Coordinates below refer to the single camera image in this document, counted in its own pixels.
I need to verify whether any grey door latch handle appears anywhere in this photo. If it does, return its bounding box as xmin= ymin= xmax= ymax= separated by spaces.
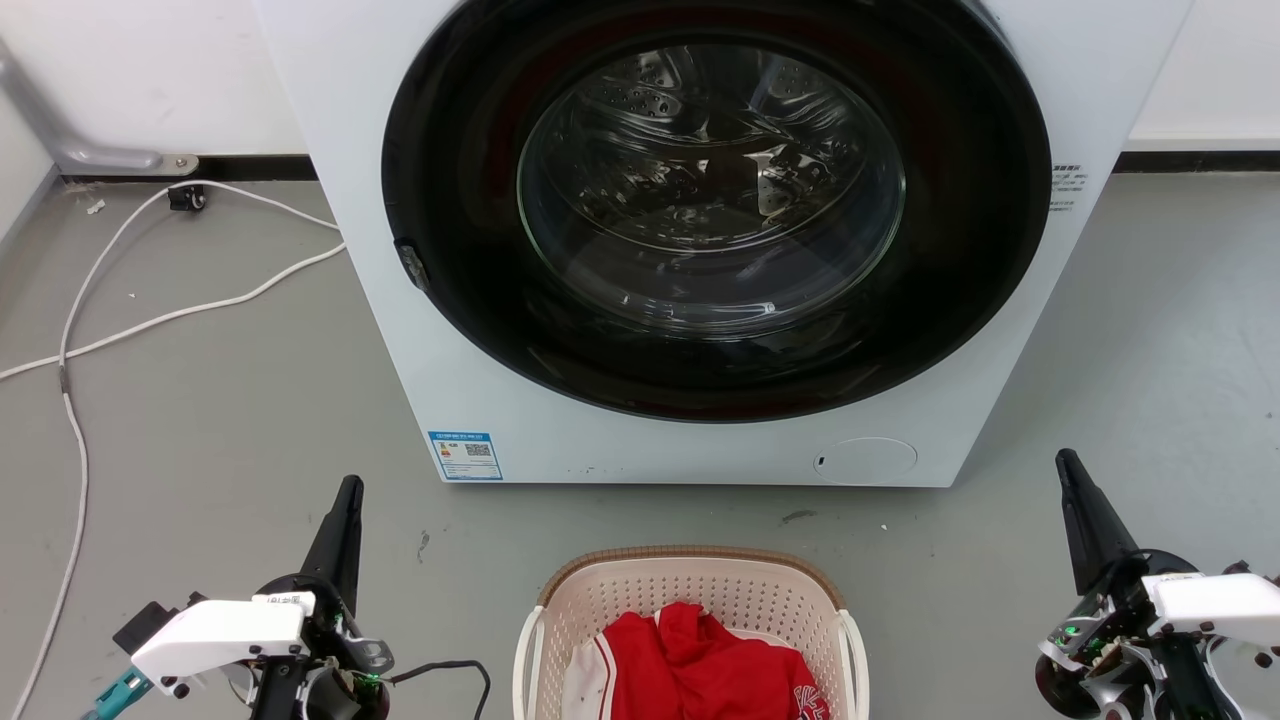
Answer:
xmin=394 ymin=238 xmax=432 ymax=294

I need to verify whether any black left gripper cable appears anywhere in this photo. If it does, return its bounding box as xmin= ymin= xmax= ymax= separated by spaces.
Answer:
xmin=384 ymin=659 xmax=493 ymax=720

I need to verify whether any steel washer drum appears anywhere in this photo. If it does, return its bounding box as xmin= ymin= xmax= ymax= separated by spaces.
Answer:
xmin=516 ymin=40 xmax=908 ymax=337

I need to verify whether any thin white power cable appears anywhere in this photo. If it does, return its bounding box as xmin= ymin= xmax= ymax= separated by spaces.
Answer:
xmin=8 ymin=180 xmax=343 ymax=720

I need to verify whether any round white filter cover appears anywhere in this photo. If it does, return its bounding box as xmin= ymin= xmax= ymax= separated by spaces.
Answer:
xmin=812 ymin=437 xmax=919 ymax=487

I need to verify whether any black round washer door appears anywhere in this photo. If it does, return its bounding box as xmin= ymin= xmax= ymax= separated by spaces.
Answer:
xmin=381 ymin=0 xmax=1053 ymax=424

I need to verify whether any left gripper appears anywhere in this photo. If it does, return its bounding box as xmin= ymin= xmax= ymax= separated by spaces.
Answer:
xmin=246 ymin=474 xmax=395 ymax=720

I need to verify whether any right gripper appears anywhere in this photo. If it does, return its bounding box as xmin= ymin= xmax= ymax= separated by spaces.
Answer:
xmin=1034 ymin=448 xmax=1280 ymax=720

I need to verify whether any white front-load washing machine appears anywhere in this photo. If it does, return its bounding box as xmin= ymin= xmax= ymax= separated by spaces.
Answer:
xmin=254 ymin=0 xmax=1197 ymax=489

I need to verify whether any blue energy label sticker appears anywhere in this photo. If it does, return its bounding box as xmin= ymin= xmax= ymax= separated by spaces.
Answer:
xmin=428 ymin=431 xmax=504 ymax=483

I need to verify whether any grey drain pipe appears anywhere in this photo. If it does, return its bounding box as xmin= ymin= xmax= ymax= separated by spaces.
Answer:
xmin=0 ymin=40 xmax=200 ymax=178

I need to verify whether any white garment with red trim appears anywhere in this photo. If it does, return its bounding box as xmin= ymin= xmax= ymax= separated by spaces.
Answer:
xmin=561 ymin=630 xmax=617 ymax=720

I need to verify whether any beige plastic laundry basket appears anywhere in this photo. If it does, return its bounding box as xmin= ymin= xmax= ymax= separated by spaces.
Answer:
xmin=512 ymin=545 xmax=872 ymax=720

